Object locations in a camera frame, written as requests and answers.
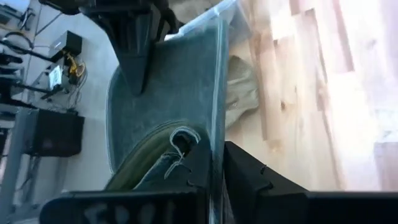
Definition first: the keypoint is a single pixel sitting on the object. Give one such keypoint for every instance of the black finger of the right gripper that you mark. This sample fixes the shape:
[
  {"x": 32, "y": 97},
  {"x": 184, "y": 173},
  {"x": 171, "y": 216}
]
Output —
[
  {"x": 168, "y": 18},
  {"x": 133, "y": 56}
]

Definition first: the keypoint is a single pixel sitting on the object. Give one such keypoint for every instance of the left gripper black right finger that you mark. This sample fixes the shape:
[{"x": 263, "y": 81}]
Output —
[{"x": 258, "y": 199}]

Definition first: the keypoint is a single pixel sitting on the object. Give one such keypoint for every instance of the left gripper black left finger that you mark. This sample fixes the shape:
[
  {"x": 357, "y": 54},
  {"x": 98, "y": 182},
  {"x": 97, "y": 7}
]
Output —
[{"x": 130, "y": 207}]

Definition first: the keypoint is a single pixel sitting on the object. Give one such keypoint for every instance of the small black electronics box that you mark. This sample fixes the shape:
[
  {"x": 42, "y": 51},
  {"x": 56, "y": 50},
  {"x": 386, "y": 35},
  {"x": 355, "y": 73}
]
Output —
[{"x": 66, "y": 43}]

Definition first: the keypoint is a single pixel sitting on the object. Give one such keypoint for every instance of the white labelled device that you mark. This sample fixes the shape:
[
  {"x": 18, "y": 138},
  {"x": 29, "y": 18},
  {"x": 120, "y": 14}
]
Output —
[{"x": 55, "y": 77}]

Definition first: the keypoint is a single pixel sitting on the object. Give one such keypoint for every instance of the grey cap in bin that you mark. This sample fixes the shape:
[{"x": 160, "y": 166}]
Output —
[{"x": 242, "y": 90}]

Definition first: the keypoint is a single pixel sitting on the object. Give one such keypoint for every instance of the large black box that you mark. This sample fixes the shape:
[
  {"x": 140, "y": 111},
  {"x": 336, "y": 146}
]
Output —
[{"x": 53, "y": 133}]

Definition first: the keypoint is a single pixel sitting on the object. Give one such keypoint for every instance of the grey metal table leg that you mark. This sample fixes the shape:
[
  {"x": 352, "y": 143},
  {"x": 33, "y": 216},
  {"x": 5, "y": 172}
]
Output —
[{"x": 12, "y": 161}]

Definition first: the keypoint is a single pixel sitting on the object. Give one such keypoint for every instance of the black metal rig frame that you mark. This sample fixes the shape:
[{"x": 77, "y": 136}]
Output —
[{"x": 25, "y": 53}]

